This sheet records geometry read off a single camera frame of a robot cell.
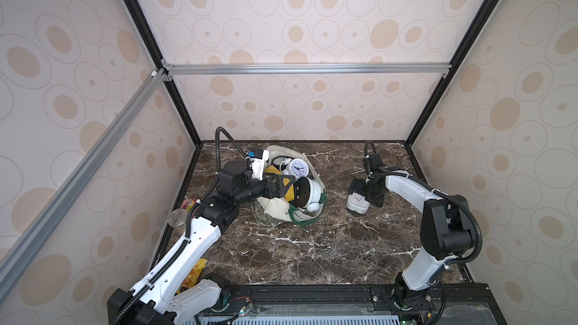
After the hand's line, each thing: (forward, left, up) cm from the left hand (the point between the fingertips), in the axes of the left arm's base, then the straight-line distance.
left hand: (292, 177), depth 69 cm
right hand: (+9, -31, -25) cm, 41 cm away
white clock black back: (+1, -5, -12) cm, 13 cm away
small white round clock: (+14, -2, -13) cm, 19 cm away
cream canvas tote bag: (-1, +5, -19) cm, 19 cm away
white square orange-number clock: (+6, -27, -26) cm, 38 cm away
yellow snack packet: (-22, +33, -28) cm, 48 cm away
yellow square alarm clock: (+4, +1, -16) cm, 17 cm away
